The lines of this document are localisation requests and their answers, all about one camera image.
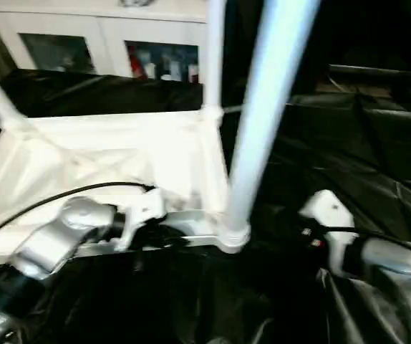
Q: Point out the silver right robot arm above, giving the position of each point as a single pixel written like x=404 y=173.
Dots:
x=392 y=279

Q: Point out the black work mat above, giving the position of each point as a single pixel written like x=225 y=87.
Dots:
x=320 y=158

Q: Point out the clear glass trophy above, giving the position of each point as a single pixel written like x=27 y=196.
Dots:
x=137 y=2

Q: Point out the black low cabinet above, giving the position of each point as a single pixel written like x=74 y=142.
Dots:
x=377 y=36

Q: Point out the white display cabinet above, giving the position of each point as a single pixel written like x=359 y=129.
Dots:
x=98 y=21

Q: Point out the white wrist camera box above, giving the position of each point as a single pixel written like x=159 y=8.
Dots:
x=142 y=215
x=327 y=215

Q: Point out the white plastic table top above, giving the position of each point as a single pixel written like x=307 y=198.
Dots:
x=84 y=158

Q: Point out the red bottle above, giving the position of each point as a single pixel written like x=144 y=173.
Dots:
x=135 y=66

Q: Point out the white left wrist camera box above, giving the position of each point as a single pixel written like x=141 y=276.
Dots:
x=142 y=215

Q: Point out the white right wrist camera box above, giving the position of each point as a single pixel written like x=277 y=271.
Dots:
x=327 y=215

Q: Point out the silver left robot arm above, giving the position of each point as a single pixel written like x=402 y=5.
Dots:
x=41 y=251

